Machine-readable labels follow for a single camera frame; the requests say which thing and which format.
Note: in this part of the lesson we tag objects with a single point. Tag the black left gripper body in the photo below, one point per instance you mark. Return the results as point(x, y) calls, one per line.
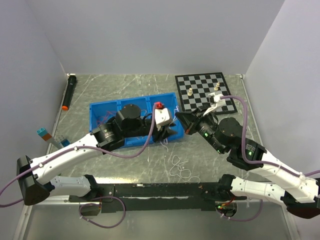
point(143, 129)

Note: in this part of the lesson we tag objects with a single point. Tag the blue right plastic bin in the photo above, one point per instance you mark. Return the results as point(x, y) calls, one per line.
point(170, 102)

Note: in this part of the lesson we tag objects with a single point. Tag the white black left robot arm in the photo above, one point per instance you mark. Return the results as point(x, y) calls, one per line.
point(39, 178)

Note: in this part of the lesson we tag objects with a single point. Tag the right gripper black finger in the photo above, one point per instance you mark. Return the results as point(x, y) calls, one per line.
point(187, 117)
point(191, 127)

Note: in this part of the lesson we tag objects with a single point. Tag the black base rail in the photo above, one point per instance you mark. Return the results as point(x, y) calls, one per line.
point(160, 196)

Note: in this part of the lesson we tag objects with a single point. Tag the toy brick tower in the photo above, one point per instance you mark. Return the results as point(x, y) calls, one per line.
point(59, 142)

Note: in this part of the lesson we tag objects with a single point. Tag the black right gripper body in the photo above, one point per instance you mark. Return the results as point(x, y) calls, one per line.
point(208, 127)

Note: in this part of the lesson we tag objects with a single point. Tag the black grey chessboard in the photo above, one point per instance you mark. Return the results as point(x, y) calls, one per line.
point(202, 85)

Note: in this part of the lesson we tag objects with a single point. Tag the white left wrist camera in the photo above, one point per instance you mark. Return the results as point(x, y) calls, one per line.
point(161, 112)

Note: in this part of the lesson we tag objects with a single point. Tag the cream chess piece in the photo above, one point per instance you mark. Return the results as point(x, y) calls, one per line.
point(217, 86)
point(190, 92)

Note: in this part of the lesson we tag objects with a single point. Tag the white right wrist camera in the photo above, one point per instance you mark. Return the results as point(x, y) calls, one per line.
point(216, 101)

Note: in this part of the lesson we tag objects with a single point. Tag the cream chess piece right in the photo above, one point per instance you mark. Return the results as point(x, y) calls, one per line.
point(217, 86)

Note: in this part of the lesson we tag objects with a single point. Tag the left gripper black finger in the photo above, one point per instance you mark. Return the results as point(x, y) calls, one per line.
point(161, 135)
point(167, 124)

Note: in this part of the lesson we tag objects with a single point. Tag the blue plastic bin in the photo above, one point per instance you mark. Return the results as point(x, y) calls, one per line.
point(143, 102)
point(170, 102)
point(101, 120)

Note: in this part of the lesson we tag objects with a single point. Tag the cream chess piece left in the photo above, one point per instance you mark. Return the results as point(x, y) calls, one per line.
point(190, 92)

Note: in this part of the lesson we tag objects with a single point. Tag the blue left plastic bin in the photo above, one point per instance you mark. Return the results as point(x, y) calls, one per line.
point(101, 120)

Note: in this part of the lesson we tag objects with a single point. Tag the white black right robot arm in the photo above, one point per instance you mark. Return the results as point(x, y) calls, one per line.
point(286, 187)

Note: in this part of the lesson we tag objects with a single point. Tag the black marker orange cap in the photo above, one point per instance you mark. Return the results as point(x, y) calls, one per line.
point(71, 85)

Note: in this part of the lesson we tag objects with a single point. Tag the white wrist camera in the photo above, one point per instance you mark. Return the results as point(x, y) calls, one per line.
point(161, 112)
point(216, 101)

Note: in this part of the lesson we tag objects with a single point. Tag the blue middle plastic bin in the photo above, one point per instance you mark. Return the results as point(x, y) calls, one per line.
point(143, 102)

